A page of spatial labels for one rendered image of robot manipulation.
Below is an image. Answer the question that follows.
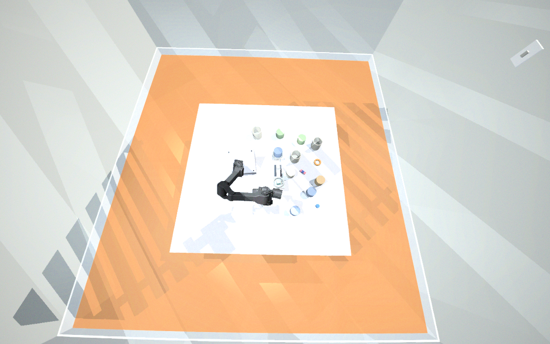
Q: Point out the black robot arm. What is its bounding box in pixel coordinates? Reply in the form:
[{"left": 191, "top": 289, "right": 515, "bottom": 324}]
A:
[{"left": 217, "top": 160, "right": 283, "bottom": 206}]

